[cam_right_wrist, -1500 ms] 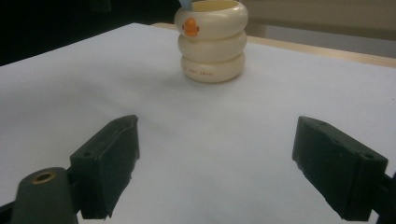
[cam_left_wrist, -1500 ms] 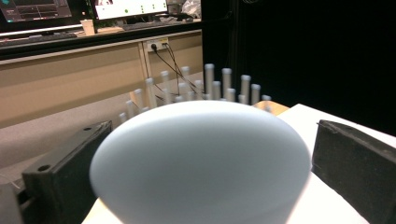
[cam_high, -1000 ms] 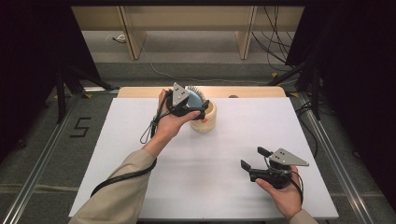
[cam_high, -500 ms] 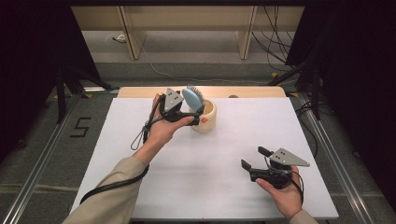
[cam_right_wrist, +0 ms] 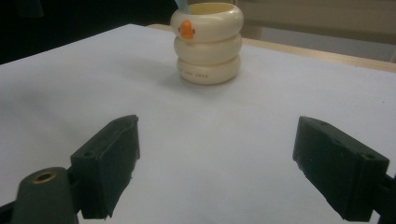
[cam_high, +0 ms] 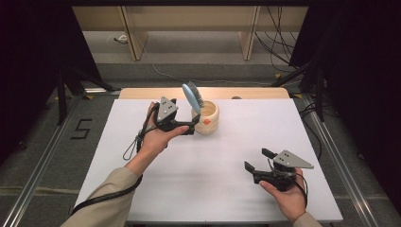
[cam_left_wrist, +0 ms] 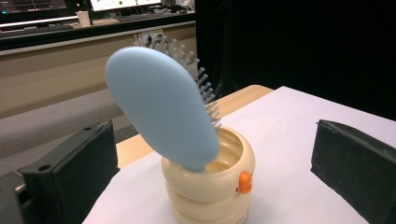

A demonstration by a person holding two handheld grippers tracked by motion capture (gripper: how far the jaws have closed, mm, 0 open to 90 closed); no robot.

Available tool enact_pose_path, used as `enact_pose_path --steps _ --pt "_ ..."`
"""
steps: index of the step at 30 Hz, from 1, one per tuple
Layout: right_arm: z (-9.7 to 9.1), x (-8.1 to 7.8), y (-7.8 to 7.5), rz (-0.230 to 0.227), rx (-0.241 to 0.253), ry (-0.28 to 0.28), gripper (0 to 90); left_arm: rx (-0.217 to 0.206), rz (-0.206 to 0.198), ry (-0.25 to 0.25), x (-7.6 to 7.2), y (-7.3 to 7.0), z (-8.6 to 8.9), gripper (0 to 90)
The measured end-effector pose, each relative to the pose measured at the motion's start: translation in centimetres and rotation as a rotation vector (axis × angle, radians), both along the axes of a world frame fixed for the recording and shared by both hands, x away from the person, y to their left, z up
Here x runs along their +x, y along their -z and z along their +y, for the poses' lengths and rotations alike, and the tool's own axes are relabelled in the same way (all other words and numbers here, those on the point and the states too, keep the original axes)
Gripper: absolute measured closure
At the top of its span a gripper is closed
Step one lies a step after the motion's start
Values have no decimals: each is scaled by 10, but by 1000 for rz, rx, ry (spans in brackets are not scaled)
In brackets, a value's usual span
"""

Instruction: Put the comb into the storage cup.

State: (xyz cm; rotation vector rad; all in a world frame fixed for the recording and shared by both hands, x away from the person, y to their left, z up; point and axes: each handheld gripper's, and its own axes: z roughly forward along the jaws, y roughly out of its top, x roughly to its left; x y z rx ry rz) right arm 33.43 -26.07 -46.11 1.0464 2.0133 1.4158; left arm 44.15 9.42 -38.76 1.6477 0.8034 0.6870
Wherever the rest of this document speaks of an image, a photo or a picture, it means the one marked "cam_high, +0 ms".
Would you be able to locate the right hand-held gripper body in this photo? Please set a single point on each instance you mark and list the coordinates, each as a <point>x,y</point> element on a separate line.
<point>280,176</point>

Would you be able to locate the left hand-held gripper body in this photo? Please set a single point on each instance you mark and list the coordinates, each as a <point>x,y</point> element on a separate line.
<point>166,110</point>

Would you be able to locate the cream ringed duck cup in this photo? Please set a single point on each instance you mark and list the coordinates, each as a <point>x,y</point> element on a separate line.
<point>208,124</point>

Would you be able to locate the light blue hairbrush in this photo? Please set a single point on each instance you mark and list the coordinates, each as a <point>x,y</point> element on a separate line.
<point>193,97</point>

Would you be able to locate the person's right hand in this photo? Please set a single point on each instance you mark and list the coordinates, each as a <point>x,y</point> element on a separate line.
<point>291,201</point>

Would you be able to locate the person's left hand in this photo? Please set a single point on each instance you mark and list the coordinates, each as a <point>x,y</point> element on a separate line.
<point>154,142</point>

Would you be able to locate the black metal stand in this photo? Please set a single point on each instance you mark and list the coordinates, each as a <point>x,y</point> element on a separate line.
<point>319,94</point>
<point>61,94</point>

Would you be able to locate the floor socket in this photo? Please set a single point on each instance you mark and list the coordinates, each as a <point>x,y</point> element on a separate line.
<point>121,39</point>

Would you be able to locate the light wooden bench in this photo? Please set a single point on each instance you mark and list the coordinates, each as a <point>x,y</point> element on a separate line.
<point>189,19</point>

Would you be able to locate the black curtain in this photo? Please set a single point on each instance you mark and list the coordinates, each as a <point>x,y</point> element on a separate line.
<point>362,78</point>
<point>31,63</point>

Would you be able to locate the aluminium floor rail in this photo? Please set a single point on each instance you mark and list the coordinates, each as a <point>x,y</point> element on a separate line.
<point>38,176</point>
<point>343,170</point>

